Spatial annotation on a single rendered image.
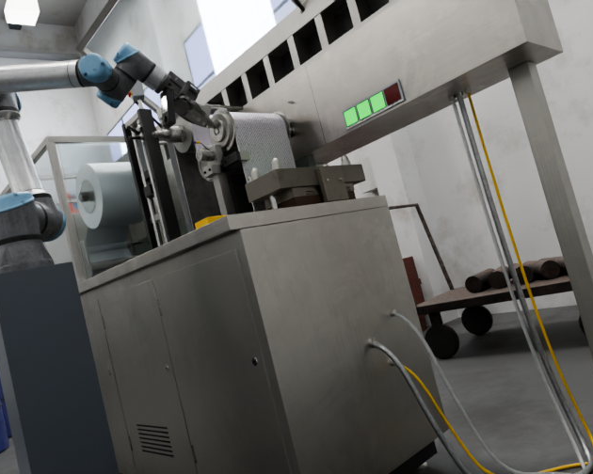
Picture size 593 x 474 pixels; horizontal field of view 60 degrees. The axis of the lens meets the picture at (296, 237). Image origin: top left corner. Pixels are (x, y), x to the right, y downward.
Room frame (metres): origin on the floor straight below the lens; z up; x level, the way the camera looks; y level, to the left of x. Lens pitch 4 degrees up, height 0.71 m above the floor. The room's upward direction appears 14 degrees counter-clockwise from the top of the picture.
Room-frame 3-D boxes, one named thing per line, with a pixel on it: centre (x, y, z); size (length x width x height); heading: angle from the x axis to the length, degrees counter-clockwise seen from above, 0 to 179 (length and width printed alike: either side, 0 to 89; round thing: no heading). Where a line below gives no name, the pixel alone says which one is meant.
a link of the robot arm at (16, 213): (1.43, 0.75, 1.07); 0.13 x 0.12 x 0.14; 179
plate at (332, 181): (1.64, -0.16, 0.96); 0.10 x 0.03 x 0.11; 133
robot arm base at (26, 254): (1.43, 0.75, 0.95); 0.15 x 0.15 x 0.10
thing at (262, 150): (1.76, 0.03, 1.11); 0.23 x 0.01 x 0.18; 133
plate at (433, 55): (2.50, 0.28, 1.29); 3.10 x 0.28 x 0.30; 43
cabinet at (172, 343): (2.45, 0.76, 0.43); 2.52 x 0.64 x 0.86; 43
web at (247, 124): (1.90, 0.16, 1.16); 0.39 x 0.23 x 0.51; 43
